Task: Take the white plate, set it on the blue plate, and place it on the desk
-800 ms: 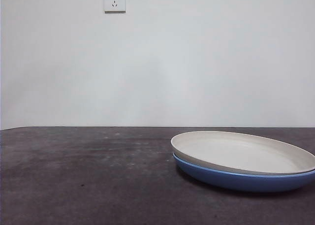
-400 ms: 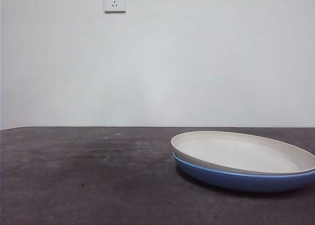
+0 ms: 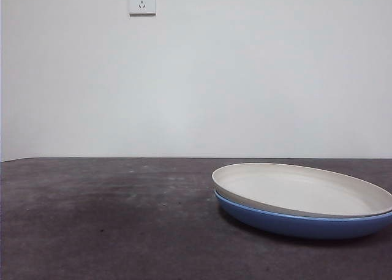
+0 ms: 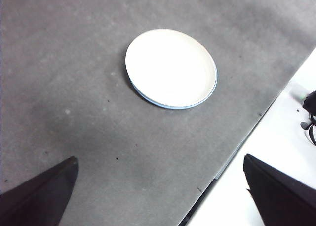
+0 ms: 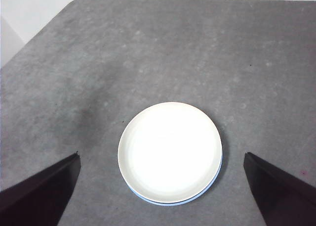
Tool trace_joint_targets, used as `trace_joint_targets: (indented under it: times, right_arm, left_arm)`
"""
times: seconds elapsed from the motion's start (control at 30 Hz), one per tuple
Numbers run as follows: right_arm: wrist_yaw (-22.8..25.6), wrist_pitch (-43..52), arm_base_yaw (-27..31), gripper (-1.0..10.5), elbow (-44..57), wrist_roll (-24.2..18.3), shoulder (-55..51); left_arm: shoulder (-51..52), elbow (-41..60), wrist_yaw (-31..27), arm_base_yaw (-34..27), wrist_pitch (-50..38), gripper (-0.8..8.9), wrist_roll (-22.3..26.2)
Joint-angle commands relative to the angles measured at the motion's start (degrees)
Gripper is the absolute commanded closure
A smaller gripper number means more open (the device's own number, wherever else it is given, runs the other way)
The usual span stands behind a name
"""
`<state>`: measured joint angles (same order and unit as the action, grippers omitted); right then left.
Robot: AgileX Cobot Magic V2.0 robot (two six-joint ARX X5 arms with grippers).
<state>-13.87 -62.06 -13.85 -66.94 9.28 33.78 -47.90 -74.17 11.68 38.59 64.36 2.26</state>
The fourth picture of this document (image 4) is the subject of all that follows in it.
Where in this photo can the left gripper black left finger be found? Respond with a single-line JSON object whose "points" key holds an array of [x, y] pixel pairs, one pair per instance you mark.
{"points": [[34, 201]]}

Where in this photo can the blue round plate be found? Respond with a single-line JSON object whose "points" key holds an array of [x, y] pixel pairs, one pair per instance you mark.
{"points": [[177, 108]]}

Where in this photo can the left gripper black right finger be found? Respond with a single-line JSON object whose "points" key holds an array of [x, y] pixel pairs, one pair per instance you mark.
{"points": [[284, 198]]}

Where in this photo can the white round plate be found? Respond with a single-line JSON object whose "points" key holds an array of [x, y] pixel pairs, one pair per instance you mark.
{"points": [[170, 67]]}

